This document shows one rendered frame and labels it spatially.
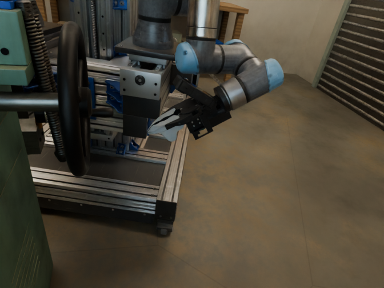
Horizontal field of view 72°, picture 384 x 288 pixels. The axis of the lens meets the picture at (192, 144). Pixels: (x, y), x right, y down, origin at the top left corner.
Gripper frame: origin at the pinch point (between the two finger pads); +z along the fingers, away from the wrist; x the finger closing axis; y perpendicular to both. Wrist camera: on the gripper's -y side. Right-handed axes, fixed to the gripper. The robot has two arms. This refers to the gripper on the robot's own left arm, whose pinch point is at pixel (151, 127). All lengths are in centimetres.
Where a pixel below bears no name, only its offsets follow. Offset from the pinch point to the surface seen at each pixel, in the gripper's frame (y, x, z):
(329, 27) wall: 124, 265, -235
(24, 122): -10.4, 20.3, 34.1
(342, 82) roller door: 167, 201, -200
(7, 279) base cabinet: 8.8, -16.3, 43.0
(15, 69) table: -26.0, -7.6, 13.6
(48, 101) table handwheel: -19.1, -9.1, 12.1
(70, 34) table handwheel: -27.1, -12.6, 1.1
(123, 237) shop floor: 57, 26, 42
